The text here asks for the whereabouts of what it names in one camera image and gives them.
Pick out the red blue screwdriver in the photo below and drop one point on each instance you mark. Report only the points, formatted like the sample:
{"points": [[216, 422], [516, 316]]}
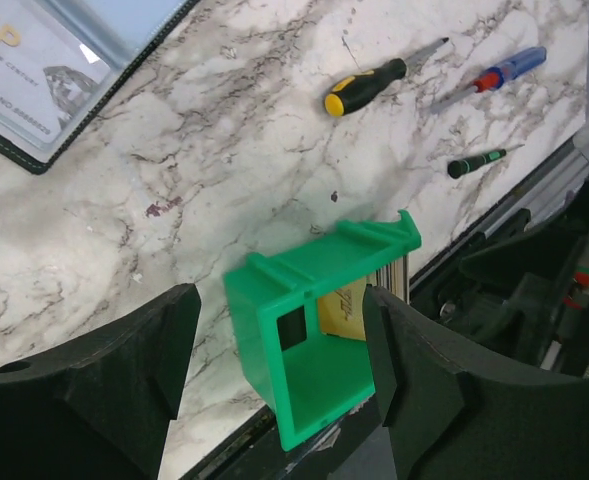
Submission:
{"points": [[496, 76]]}

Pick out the black yellow screwdriver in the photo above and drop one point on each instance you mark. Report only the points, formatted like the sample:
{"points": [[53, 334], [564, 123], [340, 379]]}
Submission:
{"points": [[356, 91]]}

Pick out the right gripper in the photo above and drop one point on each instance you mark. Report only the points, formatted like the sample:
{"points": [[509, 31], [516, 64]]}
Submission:
{"points": [[519, 294]]}

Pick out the silver VIP card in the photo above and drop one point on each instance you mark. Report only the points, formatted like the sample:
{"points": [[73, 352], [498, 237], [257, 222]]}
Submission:
{"points": [[48, 76]]}

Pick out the black green screwdriver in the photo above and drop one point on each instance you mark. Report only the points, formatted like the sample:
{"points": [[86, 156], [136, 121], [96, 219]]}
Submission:
{"points": [[460, 167]]}

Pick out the black leather card holder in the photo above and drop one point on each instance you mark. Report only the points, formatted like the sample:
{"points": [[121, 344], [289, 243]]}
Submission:
{"points": [[121, 32]]}

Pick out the stack of silver cards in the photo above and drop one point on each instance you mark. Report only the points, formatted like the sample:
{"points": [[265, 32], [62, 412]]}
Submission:
{"points": [[393, 277]]}

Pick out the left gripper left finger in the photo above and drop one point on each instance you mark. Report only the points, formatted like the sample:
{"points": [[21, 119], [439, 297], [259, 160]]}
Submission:
{"points": [[99, 406]]}

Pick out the green plastic bin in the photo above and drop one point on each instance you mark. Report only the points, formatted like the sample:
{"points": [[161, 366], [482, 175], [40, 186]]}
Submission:
{"points": [[307, 378]]}

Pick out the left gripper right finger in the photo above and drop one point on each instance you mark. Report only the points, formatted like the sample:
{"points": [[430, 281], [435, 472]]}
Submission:
{"points": [[457, 410]]}

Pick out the aluminium rail frame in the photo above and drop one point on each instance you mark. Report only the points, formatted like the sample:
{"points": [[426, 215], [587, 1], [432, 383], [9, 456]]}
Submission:
{"points": [[542, 192]]}

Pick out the gold card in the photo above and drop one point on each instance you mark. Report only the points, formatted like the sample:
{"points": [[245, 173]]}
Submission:
{"points": [[340, 312]]}

